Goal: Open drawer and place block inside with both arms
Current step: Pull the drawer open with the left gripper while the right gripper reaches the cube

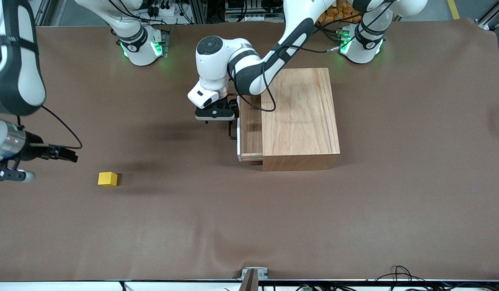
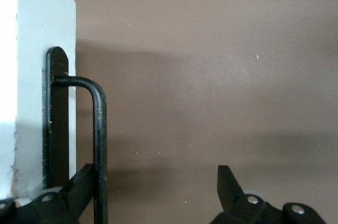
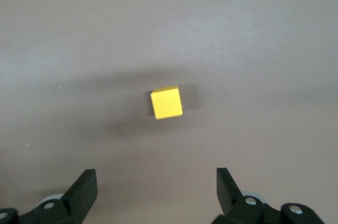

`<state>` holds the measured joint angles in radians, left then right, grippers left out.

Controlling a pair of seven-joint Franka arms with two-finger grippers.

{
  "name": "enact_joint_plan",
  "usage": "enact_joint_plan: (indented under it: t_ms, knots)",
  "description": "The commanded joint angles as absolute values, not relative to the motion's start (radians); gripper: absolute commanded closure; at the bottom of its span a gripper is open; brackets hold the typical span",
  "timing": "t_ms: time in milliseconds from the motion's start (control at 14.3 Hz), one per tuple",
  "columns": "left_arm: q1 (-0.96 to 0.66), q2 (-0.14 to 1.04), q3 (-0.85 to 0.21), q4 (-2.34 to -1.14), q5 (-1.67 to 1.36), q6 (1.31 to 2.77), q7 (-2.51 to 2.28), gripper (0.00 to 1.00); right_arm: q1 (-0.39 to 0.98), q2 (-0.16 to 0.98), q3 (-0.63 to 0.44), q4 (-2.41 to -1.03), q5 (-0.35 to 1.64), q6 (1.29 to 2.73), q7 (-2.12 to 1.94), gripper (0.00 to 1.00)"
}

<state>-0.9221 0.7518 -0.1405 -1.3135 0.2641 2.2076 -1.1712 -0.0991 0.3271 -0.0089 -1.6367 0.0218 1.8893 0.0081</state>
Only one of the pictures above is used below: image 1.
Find wooden drawer with black handle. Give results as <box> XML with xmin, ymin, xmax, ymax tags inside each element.
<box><xmin>228</xmin><ymin>95</ymin><xmax>264</xmax><ymax>162</ymax></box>

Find yellow cube block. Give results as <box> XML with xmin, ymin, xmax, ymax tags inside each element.
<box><xmin>97</xmin><ymin>171</ymin><xmax>118</xmax><ymax>188</ymax></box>

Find light wooden drawer cabinet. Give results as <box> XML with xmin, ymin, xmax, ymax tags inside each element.
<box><xmin>260</xmin><ymin>67</ymin><xmax>341</xmax><ymax>172</ymax></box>

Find grey metal equipment rack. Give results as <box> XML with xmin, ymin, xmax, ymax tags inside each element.
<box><xmin>224</xmin><ymin>0</ymin><xmax>285</xmax><ymax>23</ymax></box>

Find white power strip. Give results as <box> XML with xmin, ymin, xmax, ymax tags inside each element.
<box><xmin>146</xmin><ymin>0</ymin><xmax>184</xmax><ymax>17</ymax></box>

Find brown table cover mat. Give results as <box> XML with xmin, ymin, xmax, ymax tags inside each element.
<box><xmin>0</xmin><ymin>18</ymin><xmax>499</xmax><ymax>282</ymax></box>

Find orange snack pile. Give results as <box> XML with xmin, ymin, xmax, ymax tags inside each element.
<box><xmin>318</xmin><ymin>0</ymin><xmax>362</xmax><ymax>24</ymax></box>

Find grey metal table clamp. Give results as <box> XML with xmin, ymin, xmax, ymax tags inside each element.
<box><xmin>241</xmin><ymin>267</ymin><xmax>269</xmax><ymax>291</ymax></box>

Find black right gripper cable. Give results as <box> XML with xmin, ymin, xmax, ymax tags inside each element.
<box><xmin>40</xmin><ymin>105</ymin><xmax>83</xmax><ymax>150</ymax></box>

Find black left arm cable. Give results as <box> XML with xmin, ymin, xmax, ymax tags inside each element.
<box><xmin>235</xmin><ymin>40</ymin><xmax>340</xmax><ymax>112</ymax></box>

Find aluminium frame profile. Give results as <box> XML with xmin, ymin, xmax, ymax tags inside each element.
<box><xmin>477</xmin><ymin>0</ymin><xmax>499</xmax><ymax>31</ymax></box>
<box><xmin>29</xmin><ymin>0</ymin><xmax>53</xmax><ymax>27</ymax></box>

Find black cable bundle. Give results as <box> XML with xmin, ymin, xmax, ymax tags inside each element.
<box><xmin>374</xmin><ymin>265</ymin><xmax>426</xmax><ymax>291</ymax></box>

